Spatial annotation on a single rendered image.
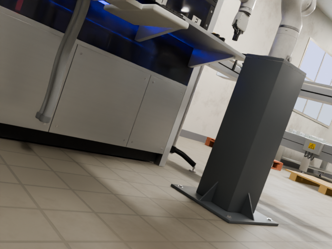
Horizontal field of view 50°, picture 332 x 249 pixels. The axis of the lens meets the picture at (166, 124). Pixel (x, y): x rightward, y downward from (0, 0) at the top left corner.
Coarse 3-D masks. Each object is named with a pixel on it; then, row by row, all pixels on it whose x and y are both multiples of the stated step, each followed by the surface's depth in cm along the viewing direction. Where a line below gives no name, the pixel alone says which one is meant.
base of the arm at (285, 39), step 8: (280, 32) 193; (288, 32) 191; (296, 32) 191; (280, 40) 192; (288, 40) 191; (296, 40) 193; (272, 48) 195; (280, 48) 191; (288, 48) 191; (272, 56) 189; (280, 56) 191; (288, 56) 192
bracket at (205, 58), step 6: (192, 54) 243; (198, 54) 239; (204, 54) 235; (210, 54) 232; (216, 54) 228; (222, 54) 225; (228, 54) 222; (192, 60) 242; (198, 60) 238; (204, 60) 234; (210, 60) 231; (216, 60) 228; (222, 60) 226; (192, 66) 242; (198, 66) 241
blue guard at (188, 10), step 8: (168, 0) 217; (176, 0) 221; (184, 0) 225; (192, 0) 230; (200, 0) 235; (176, 8) 223; (184, 8) 227; (192, 8) 232; (200, 8) 237; (208, 8) 242; (192, 16) 234; (200, 16) 239; (200, 24) 241
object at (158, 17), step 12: (108, 0) 154; (120, 0) 146; (132, 0) 144; (120, 12) 168; (132, 12) 158; (144, 12) 150; (156, 12) 143; (168, 12) 146; (144, 24) 176; (156, 24) 166; (168, 24) 156; (180, 24) 151
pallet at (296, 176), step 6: (294, 174) 505; (300, 174) 505; (306, 174) 552; (294, 180) 503; (300, 180) 512; (306, 180) 522; (312, 180) 484; (318, 180) 514; (318, 186) 548; (324, 186) 470; (330, 186) 481; (324, 192) 468; (330, 192) 475
